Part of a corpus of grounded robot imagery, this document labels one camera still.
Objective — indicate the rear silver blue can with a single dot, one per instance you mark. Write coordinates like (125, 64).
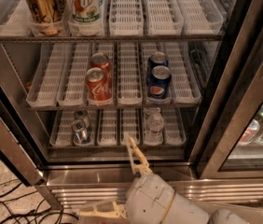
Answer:
(83, 115)

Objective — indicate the steel fridge door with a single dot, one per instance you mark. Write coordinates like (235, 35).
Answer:
(14, 157)

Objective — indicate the gold brown soda can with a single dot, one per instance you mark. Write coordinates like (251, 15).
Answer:
(45, 13)

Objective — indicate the top wire fridge shelf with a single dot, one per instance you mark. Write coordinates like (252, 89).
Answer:
(109, 39)

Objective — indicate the red can behind glass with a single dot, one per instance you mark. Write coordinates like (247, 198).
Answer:
(249, 133)

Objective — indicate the silver blue can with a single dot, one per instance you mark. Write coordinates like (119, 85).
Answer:
(83, 115)
(80, 131)

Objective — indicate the blue pepsi can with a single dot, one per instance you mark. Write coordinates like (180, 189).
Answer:
(159, 81)
(157, 58)

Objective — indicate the wire fridge shelf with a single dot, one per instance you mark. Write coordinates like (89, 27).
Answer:
(57, 108)
(109, 39)
(118, 147)

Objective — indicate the middle wire fridge shelf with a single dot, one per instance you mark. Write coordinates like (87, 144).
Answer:
(57, 108)

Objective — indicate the red coca-cola can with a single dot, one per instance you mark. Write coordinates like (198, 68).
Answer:
(97, 85)
(101, 60)

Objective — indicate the rear red Coca-Cola can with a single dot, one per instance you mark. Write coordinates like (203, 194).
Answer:
(101, 60)

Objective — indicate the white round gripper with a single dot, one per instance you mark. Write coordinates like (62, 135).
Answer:
(150, 198)

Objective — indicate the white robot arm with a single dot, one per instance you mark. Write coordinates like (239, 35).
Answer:
(220, 216)

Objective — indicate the bottom wire fridge shelf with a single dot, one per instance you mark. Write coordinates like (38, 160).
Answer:
(118, 147)

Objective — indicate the front red Coca-Cola can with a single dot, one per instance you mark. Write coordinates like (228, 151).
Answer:
(97, 85)

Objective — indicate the right clear plastic bin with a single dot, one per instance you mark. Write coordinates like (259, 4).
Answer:
(249, 214)

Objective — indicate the clear plastic water bottle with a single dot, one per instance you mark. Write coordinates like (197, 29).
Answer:
(154, 128)

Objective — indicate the front silver blue can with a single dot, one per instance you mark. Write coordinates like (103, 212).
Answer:
(80, 131)

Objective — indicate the white green 7UP can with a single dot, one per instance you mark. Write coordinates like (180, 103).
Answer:
(85, 11)

